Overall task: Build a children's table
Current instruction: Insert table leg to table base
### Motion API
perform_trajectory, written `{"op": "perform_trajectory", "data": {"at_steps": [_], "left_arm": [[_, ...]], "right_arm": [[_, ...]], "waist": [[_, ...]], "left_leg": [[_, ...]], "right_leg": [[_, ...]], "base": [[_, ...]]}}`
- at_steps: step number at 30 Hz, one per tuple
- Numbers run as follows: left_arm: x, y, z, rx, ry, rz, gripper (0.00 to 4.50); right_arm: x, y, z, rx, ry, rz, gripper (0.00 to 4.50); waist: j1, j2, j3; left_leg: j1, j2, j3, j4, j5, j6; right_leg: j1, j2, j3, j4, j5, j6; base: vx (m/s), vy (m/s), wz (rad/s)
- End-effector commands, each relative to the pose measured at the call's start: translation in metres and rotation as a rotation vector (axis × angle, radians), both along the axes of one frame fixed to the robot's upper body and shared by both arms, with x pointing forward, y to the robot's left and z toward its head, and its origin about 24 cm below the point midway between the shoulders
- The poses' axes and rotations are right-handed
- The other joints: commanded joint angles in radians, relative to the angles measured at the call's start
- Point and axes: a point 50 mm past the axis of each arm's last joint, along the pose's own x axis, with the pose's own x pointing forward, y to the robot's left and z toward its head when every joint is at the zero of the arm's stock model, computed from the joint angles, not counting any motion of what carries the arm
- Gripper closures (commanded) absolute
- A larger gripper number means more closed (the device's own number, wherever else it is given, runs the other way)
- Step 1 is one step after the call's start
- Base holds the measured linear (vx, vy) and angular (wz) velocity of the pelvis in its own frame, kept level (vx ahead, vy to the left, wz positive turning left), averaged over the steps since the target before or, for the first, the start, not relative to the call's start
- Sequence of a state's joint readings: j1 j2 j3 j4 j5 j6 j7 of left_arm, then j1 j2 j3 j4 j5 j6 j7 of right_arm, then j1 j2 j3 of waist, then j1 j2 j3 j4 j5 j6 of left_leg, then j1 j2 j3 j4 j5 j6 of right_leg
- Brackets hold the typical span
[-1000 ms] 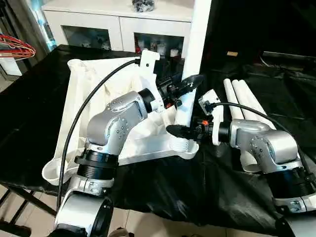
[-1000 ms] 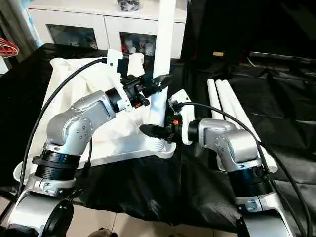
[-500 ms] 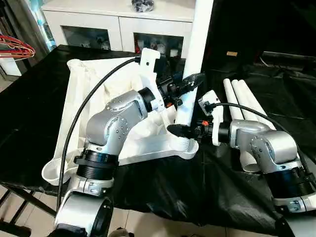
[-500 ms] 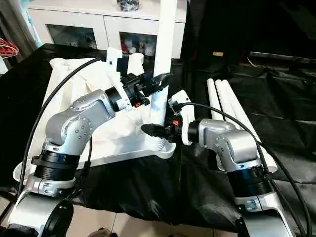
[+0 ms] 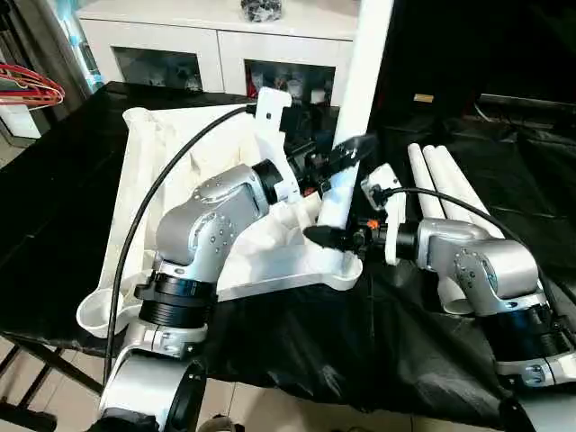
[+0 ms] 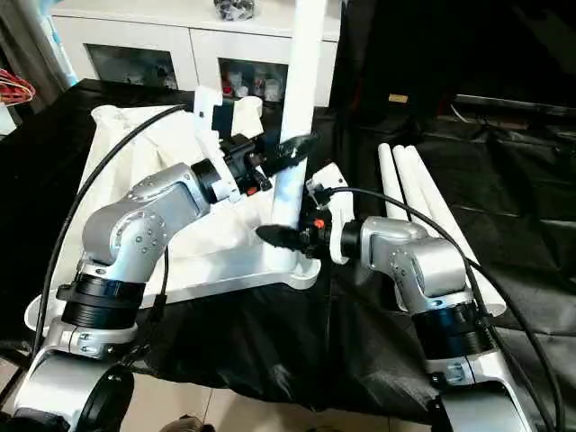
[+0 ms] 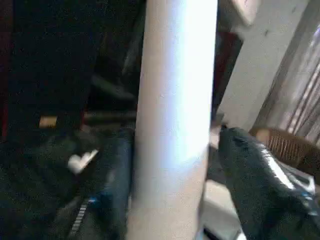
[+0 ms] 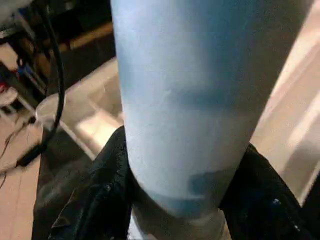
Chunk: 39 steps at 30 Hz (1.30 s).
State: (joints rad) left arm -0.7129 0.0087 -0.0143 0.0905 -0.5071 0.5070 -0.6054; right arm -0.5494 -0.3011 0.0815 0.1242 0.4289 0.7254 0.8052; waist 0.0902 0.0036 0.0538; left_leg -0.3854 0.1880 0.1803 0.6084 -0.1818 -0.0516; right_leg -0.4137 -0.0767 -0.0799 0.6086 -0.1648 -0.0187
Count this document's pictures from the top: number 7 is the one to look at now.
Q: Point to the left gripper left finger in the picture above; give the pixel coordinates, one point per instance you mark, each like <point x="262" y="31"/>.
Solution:
<point x="107" y="195"/>

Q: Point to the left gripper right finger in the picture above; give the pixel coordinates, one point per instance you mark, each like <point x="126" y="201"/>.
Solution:
<point x="265" y="190"/>

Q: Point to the white plastic table leg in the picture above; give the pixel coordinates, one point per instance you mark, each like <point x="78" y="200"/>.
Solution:
<point x="80" y="162"/>
<point x="175" y="115"/>

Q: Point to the black plastic mat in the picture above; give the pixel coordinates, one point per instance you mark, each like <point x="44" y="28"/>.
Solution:
<point x="35" y="195"/>

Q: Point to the small tan tag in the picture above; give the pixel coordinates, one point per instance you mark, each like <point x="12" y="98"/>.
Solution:
<point x="48" y="121"/>

